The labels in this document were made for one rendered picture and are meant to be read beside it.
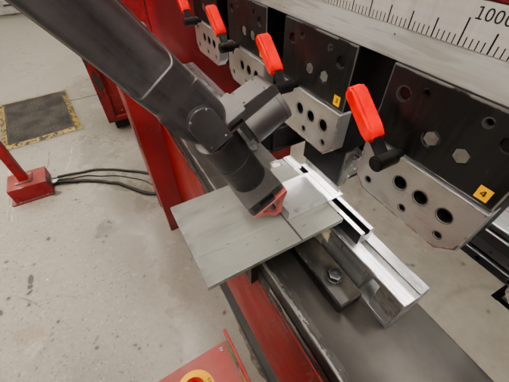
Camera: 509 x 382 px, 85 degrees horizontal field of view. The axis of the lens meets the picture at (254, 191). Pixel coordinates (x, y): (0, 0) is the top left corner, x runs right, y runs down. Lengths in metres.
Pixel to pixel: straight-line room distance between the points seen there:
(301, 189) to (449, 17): 0.36
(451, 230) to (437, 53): 0.18
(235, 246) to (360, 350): 0.27
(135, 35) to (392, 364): 0.56
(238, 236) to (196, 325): 1.05
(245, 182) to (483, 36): 0.29
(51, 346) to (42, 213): 0.90
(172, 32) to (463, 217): 1.09
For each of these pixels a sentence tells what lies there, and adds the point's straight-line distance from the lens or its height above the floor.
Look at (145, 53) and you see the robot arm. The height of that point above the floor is 1.30.
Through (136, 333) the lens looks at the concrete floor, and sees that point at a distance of 1.56.
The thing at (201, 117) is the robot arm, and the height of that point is 1.24.
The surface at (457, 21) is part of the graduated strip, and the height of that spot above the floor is 1.33.
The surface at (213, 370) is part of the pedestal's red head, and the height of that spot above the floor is 0.78.
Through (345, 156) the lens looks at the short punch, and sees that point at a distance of 0.48.
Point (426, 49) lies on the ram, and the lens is 0.33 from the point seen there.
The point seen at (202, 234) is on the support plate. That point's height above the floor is 1.00.
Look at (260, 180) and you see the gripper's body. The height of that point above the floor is 1.10.
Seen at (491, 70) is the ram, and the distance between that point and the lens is 0.30.
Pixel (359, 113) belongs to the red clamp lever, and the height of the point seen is 1.24.
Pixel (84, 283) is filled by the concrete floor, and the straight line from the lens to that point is 1.79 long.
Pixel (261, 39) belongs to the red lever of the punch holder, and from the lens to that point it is 0.48.
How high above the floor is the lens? 1.39
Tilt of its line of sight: 46 degrees down
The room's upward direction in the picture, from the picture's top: straight up
